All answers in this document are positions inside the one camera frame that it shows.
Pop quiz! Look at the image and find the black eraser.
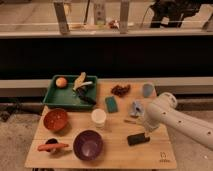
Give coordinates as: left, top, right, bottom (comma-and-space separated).
127, 133, 150, 146

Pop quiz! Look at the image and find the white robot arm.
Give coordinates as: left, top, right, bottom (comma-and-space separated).
142, 92, 213, 150

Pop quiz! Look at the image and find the purple bowl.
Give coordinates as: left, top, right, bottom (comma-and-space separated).
73, 130, 103, 161

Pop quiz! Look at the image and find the red-brown bowl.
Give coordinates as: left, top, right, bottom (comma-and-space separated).
43, 108, 68, 132

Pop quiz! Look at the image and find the metal fork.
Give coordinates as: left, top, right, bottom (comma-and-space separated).
124, 119, 143, 126

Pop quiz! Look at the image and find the crumpled blue cloth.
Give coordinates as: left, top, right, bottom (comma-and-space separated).
130, 100, 145, 118

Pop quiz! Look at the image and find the wooden folding table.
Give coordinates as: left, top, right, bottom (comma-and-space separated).
25, 83, 177, 169

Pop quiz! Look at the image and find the blue cup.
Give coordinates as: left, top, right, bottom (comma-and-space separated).
142, 83, 154, 98

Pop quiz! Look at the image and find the green sponge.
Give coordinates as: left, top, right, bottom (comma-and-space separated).
105, 96, 118, 113

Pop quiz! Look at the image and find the dark red grapes bunch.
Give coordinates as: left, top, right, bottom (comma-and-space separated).
111, 85, 131, 97

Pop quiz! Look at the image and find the white paper cup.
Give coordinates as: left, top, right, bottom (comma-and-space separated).
91, 109, 107, 128

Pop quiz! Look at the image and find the corn cob toy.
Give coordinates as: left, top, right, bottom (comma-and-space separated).
73, 72, 92, 90

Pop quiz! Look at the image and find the green plastic tray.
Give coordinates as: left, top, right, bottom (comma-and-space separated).
43, 75, 93, 110

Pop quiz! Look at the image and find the small black cup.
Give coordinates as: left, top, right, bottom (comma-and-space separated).
45, 138, 58, 154

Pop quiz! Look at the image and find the orange fruit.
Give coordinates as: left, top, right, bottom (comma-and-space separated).
55, 77, 68, 88

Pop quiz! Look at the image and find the orange carrot toy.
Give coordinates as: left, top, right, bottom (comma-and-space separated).
37, 143, 69, 151

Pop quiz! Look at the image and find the black handled tool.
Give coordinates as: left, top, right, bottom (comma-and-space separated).
76, 88, 96, 105

